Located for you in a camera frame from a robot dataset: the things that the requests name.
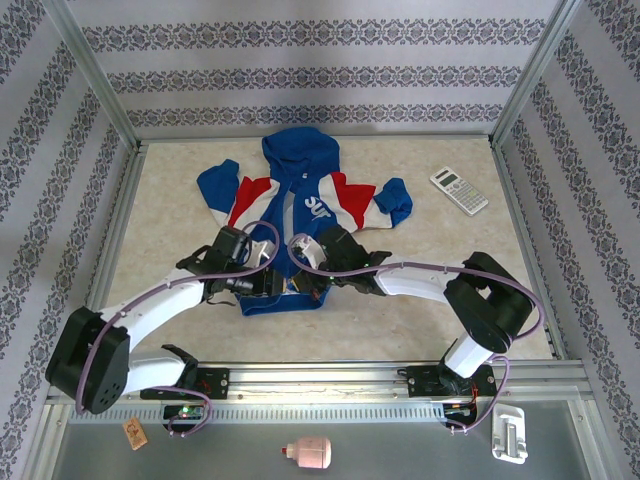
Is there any blue red white hooded jacket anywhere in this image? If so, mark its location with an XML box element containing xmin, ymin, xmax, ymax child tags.
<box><xmin>197</xmin><ymin>127</ymin><xmax>416</xmax><ymax>319</ymax></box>

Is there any white scientific calculator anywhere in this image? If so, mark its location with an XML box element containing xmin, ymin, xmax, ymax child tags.
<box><xmin>429</xmin><ymin>167</ymin><xmax>490</xmax><ymax>218</ymax></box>

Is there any pink white plastic bottle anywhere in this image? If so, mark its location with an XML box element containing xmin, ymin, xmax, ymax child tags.
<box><xmin>280</xmin><ymin>435</ymin><xmax>333</xmax><ymax>472</ymax></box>

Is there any small orange printed card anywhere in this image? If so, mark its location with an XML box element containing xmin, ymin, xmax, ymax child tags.
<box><xmin>122</xmin><ymin>419</ymin><xmax>150</xmax><ymax>452</ymax></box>

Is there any white plastic holder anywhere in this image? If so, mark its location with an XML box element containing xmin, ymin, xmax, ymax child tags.
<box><xmin>490</xmin><ymin>405</ymin><xmax>529</xmax><ymax>466</ymax></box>

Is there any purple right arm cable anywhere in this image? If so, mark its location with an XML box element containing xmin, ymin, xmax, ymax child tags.
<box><xmin>289</xmin><ymin>232</ymin><xmax>546</xmax><ymax>434</ymax></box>

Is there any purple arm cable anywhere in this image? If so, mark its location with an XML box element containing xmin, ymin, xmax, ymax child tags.
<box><xmin>289</xmin><ymin>232</ymin><xmax>546</xmax><ymax>434</ymax></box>
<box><xmin>73</xmin><ymin>219</ymin><xmax>281</xmax><ymax>439</ymax></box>

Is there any aluminium mounting rail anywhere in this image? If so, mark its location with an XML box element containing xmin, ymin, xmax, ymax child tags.
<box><xmin>47</xmin><ymin>359</ymin><xmax>596</xmax><ymax>406</ymax></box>

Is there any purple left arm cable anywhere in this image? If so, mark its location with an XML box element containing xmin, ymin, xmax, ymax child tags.
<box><xmin>73</xmin><ymin>219</ymin><xmax>281</xmax><ymax>439</ymax></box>

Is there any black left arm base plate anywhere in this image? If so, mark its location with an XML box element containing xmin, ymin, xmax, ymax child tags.
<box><xmin>139</xmin><ymin>367</ymin><xmax>231</xmax><ymax>401</ymax></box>

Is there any aluminium table side rail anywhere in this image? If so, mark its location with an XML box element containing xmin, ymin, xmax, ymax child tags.
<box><xmin>492</xmin><ymin>139</ymin><xmax>570</xmax><ymax>360</ymax></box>
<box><xmin>85</xmin><ymin>143</ymin><xmax>147</xmax><ymax>314</ymax></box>

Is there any slotted grey cable duct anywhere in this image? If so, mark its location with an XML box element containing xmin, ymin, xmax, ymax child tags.
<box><xmin>68</xmin><ymin>402</ymin><xmax>447</xmax><ymax>424</ymax></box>

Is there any aluminium table end rail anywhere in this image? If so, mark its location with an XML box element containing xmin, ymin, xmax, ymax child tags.
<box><xmin>134</xmin><ymin>130</ymin><xmax>496</xmax><ymax>144</ymax></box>

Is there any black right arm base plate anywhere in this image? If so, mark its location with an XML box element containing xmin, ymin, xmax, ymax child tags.
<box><xmin>407</xmin><ymin>363</ymin><xmax>496</xmax><ymax>399</ymax></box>

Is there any aluminium frame post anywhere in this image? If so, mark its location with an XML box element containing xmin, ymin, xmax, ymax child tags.
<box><xmin>47</xmin><ymin>0</ymin><xmax>147</xmax><ymax>152</ymax></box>
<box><xmin>488</xmin><ymin>0</ymin><xmax>585</xmax><ymax>147</ymax></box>

